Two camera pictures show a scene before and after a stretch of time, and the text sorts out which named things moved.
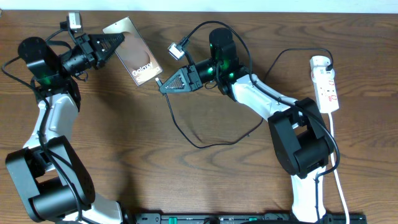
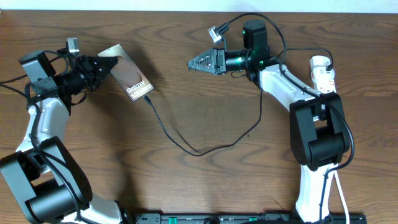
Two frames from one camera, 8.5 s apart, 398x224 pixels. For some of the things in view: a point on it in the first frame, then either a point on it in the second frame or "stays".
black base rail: (245, 218) stays
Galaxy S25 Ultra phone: (134, 52) → (126, 74)
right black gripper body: (194, 76) → (220, 53)
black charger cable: (263, 102) → (280, 54)
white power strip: (325, 84) stays
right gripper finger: (178, 83) → (205, 62)
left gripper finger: (104, 45) → (101, 66)
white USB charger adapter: (320, 75) stays
